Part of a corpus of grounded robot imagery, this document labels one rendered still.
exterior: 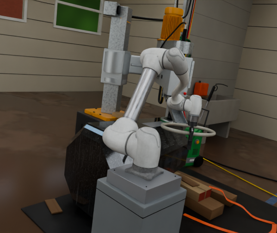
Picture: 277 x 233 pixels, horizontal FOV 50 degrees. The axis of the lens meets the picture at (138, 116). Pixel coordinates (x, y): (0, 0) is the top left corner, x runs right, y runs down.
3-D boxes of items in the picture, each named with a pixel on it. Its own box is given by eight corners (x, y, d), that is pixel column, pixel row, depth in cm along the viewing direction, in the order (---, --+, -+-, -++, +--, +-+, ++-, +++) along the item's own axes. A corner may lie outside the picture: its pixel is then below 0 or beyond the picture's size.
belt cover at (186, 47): (155, 53, 393) (157, 40, 389) (173, 55, 396) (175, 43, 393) (171, 56, 300) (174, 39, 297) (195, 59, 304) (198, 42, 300)
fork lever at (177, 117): (160, 95, 346) (161, 91, 344) (176, 97, 349) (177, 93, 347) (170, 125, 286) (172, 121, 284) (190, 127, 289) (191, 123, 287)
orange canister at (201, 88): (189, 95, 603) (192, 79, 596) (202, 95, 639) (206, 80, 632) (199, 98, 589) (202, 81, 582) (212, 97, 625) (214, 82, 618)
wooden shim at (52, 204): (44, 201, 294) (44, 199, 294) (54, 199, 300) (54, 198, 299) (52, 214, 274) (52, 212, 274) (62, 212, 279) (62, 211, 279)
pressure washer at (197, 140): (187, 158, 481) (197, 106, 462) (202, 166, 453) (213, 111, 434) (170, 160, 463) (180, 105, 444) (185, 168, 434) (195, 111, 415)
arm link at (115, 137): (122, 151, 174) (94, 142, 185) (133, 159, 187) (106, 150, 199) (168, 43, 194) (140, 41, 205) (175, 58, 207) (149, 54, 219)
